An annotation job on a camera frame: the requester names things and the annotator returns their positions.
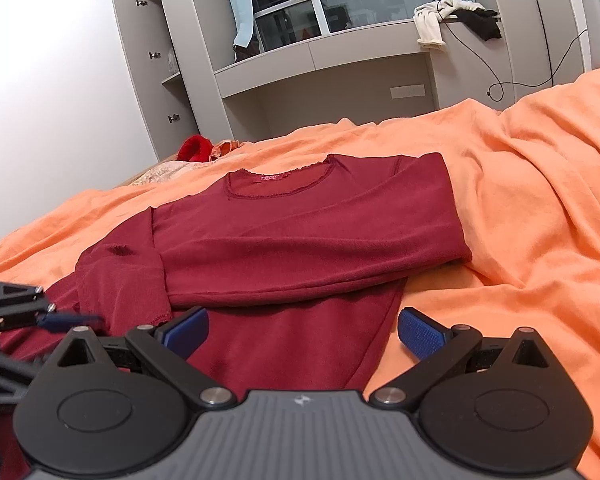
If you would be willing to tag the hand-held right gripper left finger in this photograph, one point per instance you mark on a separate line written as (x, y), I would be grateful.
(187, 330)

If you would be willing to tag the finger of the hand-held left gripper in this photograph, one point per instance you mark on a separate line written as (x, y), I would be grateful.
(67, 321)
(7, 372)

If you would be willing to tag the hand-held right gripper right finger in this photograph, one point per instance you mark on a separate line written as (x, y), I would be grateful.
(420, 332)

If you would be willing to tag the dark red long-sleeved shirt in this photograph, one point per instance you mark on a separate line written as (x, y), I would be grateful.
(290, 240)

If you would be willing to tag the beige lace bedding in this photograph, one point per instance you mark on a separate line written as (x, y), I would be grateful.
(165, 172)

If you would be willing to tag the orange blanket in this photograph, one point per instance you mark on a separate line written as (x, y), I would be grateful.
(520, 200)

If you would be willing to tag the red plush item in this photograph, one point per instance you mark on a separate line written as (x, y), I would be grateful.
(194, 149)

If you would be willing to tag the peach ruffled cloth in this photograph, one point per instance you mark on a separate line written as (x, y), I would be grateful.
(225, 148)

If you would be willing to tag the grey cabinet with open door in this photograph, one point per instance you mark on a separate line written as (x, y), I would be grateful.
(145, 70)

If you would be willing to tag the grey built-in desk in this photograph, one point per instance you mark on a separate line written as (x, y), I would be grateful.
(325, 70)

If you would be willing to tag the dark brown item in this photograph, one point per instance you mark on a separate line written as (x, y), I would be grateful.
(245, 52)

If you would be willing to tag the white garment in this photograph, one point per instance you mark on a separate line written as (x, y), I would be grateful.
(427, 27)

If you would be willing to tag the black garment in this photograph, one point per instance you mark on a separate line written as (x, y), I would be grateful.
(482, 22)

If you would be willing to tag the light blue curtain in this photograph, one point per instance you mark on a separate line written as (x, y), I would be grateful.
(240, 5)

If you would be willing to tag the white wall outlet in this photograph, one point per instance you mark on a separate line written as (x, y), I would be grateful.
(407, 91)

